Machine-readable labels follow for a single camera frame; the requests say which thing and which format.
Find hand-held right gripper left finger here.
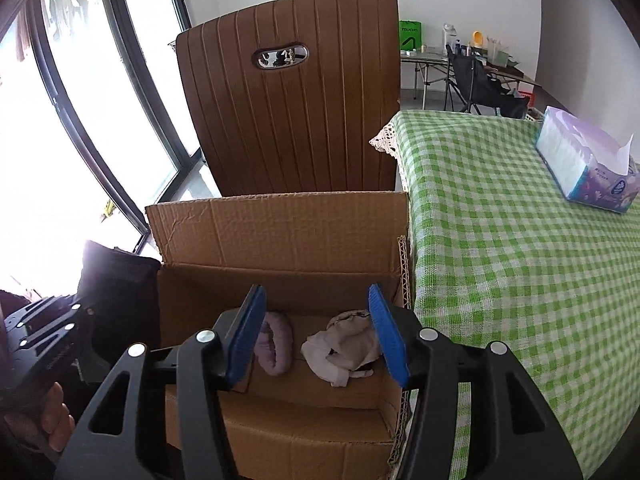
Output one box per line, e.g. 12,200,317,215
52,285,268,480

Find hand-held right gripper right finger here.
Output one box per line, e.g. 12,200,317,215
367,282,586,480

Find beige ribbed sock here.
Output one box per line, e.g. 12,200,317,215
325,310,388,378

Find purple fuzzy sock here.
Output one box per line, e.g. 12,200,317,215
254,311,295,377

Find small white sock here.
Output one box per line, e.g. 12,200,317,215
301,330,351,387

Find brown cardboard box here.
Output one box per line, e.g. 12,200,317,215
145,191,416,480

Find person's left hand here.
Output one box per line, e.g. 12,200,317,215
0,381,77,456

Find green checked tablecloth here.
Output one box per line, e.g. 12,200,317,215
370,109,640,480

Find brown slatted chair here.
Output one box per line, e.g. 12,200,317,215
175,0,401,197

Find purple tissue box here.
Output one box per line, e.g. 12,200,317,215
535,106,640,213

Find black folding chair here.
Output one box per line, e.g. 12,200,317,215
444,44,531,119

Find grey folding table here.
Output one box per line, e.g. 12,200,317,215
400,49,542,111

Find green shopping bag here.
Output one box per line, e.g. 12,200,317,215
398,20,424,54

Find black window frame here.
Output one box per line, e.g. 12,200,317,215
27,0,207,256

